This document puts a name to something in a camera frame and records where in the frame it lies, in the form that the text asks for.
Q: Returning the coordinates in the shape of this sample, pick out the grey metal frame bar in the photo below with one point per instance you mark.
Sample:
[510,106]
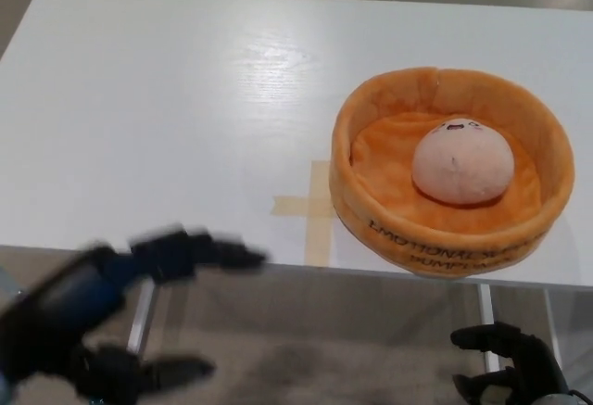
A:
[9,277]

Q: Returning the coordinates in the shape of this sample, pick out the orange plush round basket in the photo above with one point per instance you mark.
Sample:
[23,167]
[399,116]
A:
[384,192]

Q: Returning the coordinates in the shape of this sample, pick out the short notched beige tape strip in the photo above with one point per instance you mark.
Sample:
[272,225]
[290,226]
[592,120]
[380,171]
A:
[292,206]

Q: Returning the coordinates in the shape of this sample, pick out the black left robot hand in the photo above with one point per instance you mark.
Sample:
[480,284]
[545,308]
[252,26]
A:
[60,312]

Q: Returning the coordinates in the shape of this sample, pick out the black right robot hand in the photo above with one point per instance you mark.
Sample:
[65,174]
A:
[533,363]

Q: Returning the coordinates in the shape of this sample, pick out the long beige masking tape strip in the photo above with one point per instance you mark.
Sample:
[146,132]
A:
[319,238]

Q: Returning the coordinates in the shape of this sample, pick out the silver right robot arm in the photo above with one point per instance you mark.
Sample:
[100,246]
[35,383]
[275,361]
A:
[579,400]

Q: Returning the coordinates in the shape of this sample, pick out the white metal table leg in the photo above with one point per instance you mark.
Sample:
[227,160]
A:
[487,321]
[139,317]

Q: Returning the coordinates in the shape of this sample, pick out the pink round plush toy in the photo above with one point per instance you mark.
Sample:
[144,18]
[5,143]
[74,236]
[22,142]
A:
[463,164]

